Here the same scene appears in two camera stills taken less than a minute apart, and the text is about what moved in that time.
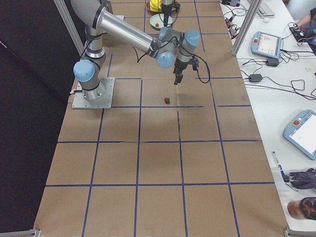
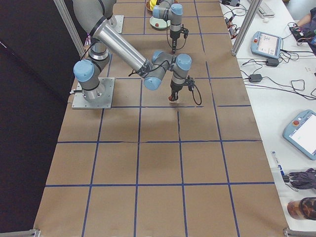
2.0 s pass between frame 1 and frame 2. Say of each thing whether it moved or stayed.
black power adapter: stayed
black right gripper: moved
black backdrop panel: stayed
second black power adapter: stayed
